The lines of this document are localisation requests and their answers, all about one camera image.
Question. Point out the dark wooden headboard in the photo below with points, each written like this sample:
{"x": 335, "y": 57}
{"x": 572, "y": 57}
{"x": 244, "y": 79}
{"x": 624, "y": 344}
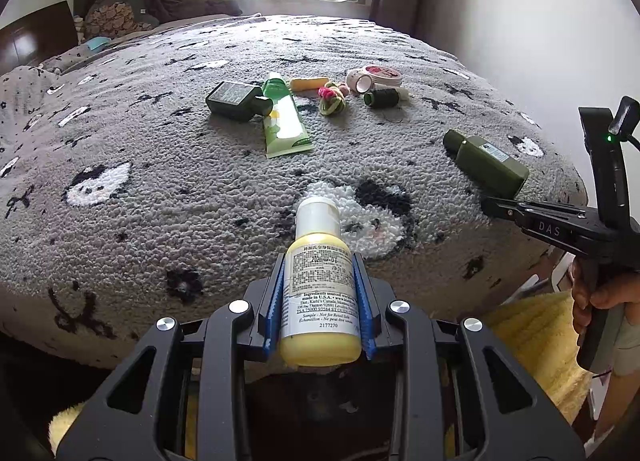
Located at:
{"x": 35, "y": 38}

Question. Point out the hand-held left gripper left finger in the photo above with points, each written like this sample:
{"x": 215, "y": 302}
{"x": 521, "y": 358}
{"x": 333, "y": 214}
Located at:
{"x": 274, "y": 302}

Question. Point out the yellow fluffy towel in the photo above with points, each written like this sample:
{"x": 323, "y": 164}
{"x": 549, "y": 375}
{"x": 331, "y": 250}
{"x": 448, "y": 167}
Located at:
{"x": 535, "y": 341}

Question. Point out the green white cream tube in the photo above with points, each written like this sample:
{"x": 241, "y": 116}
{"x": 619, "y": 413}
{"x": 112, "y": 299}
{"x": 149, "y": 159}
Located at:
{"x": 286, "y": 122}

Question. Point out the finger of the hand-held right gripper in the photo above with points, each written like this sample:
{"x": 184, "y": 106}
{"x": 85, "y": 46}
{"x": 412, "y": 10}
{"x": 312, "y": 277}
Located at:
{"x": 505, "y": 211}

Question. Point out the small teal cloth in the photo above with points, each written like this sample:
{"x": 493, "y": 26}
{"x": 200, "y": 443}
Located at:
{"x": 96, "y": 44}

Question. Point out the dark green square bottle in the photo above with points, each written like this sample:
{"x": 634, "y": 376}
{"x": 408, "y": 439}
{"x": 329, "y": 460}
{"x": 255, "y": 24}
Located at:
{"x": 230, "y": 98}

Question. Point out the small white jar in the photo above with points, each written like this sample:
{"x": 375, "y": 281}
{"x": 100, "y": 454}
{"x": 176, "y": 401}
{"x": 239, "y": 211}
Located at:
{"x": 359, "y": 82}

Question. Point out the person's right hand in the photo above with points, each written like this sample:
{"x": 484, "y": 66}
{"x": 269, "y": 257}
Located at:
{"x": 607, "y": 293}

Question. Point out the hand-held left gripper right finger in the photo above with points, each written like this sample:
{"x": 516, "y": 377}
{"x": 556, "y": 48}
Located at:
{"x": 363, "y": 302}

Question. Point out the brown floral cushion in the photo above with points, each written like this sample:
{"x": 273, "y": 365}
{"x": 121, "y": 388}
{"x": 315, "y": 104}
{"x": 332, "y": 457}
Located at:
{"x": 112, "y": 13}

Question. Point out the grey flower print pillow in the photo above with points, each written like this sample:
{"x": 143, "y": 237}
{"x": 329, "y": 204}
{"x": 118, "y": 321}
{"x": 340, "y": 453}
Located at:
{"x": 22, "y": 101}

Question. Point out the dark green thread spool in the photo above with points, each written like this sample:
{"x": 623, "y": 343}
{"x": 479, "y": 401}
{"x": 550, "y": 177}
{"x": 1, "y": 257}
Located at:
{"x": 381, "y": 98}

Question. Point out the pink round tin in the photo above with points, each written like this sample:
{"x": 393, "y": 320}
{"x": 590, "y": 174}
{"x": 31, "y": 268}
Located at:
{"x": 383, "y": 74}

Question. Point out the yellow lotion bottle white cap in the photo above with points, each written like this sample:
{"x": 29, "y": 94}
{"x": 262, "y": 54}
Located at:
{"x": 320, "y": 291}

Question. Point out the small yellow tube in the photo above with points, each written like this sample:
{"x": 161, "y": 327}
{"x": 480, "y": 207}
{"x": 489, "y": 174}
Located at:
{"x": 309, "y": 84}

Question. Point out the olive green bottle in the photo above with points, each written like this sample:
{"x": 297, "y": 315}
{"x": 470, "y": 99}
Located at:
{"x": 487, "y": 163}

